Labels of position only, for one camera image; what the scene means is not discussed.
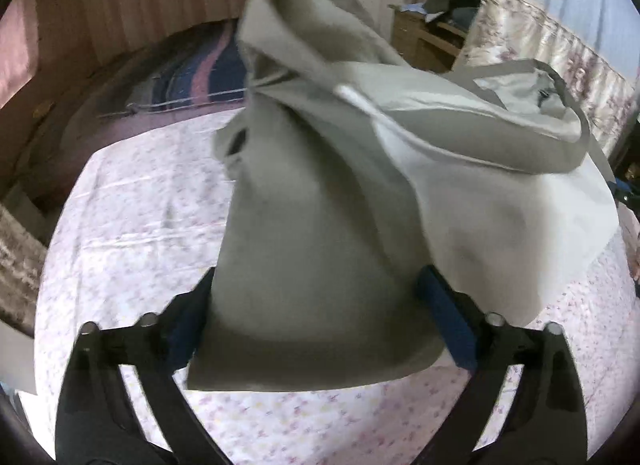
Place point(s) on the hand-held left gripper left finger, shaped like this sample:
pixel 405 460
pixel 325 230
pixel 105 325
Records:
pixel 182 335

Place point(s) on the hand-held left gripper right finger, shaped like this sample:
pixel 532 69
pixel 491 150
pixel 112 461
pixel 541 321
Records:
pixel 450 325

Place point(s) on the grey garment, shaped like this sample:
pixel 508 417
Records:
pixel 325 245

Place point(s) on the floral white bed sheet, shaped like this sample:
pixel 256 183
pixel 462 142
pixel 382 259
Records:
pixel 125 225

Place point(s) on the floral lace curtain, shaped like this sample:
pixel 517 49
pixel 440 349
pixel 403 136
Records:
pixel 550 50

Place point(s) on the floral lace cloth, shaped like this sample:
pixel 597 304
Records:
pixel 20 260

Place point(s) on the wooden bedside cabinet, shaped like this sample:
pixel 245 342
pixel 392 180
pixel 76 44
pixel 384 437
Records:
pixel 425 42

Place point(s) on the blue pink striped blanket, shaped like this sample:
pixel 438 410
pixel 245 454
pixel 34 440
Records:
pixel 200 72

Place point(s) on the pink curtain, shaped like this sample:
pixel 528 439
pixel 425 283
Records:
pixel 15 45

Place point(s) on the brown bed frame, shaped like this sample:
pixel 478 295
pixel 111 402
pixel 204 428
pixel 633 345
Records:
pixel 65 120

